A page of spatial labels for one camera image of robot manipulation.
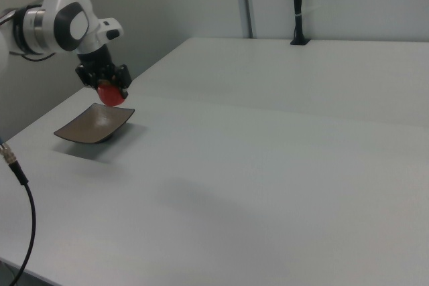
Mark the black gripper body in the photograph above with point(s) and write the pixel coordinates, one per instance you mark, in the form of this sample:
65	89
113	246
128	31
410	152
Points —
100	68

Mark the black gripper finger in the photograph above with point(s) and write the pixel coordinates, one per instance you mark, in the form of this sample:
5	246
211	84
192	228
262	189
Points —
123	91
95	85

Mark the red apple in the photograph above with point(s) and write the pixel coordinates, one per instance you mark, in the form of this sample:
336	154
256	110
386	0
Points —
110	96

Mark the square brown ceramic plate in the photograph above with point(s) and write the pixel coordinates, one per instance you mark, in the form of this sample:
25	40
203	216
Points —
94	125

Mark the black pole with base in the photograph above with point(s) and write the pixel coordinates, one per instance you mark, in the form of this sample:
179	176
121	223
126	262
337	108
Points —
298	4

